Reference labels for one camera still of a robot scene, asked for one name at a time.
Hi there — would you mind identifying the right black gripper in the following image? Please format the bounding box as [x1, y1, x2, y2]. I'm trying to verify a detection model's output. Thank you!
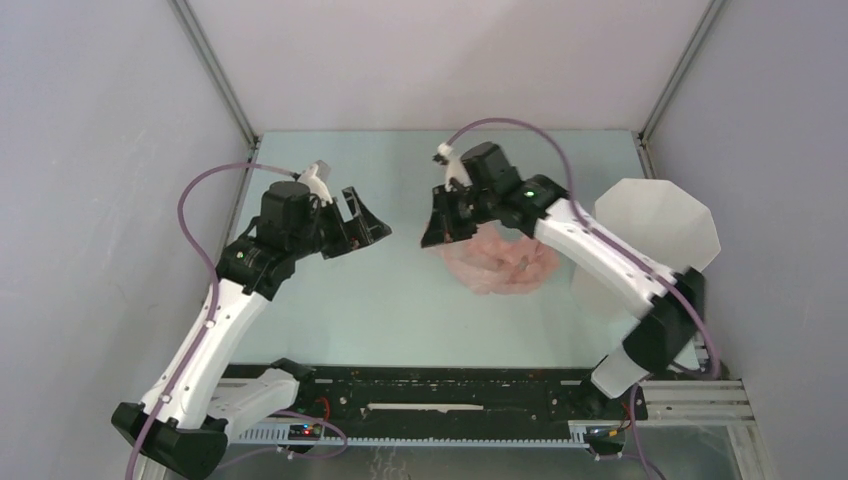
[421, 183, 498, 248]

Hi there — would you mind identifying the purple cable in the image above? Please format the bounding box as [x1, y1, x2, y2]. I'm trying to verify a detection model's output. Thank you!
[124, 162, 303, 480]
[437, 117, 722, 480]

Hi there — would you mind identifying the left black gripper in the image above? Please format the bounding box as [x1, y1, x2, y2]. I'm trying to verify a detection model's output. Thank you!
[289, 186, 390, 260]

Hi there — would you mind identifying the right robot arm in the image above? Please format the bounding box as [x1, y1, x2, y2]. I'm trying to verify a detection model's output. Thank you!
[420, 142, 706, 418]

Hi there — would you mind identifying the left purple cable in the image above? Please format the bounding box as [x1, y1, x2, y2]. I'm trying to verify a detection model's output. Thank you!
[124, 162, 303, 480]

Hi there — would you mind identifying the white plastic trash bin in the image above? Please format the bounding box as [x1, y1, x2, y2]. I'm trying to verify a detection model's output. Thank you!
[570, 178, 722, 324]

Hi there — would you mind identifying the small electronics board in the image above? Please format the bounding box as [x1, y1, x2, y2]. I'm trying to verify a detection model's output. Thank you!
[287, 424, 322, 441]

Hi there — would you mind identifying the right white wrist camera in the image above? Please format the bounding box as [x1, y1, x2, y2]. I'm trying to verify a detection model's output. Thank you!
[433, 143, 472, 191]

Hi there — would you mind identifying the pink plastic trash bag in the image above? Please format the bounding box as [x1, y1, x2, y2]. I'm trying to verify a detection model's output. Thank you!
[428, 222, 560, 295]

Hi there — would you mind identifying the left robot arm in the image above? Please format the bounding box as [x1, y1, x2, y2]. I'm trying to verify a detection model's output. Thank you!
[111, 181, 392, 479]

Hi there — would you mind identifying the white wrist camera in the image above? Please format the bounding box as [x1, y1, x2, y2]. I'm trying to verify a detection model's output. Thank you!
[433, 143, 472, 191]
[297, 160, 334, 205]

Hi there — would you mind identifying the aluminium frame rail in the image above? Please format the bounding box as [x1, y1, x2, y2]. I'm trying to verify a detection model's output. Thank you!
[233, 369, 754, 449]

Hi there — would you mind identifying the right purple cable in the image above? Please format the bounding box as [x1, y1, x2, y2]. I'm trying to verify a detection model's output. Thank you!
[437, 117, 722, 480]

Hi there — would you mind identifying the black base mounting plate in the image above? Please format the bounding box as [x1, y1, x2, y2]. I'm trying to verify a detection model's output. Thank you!
[234, 366, 648, 450]

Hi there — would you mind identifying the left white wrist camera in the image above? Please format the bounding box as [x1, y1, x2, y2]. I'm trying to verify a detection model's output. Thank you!
[297, 160, 334, 205]

